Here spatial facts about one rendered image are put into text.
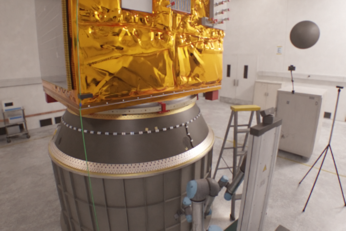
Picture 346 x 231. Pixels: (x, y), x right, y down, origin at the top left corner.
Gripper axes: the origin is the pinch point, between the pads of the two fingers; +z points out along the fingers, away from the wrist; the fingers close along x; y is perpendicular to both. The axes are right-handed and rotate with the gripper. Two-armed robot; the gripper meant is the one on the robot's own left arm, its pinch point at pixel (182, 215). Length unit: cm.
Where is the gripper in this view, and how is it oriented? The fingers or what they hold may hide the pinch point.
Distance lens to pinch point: 206.3
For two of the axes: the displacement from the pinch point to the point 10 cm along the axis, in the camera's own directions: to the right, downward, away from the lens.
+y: -5.1, -5.5, 6.6
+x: -8.5, 2.3, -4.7
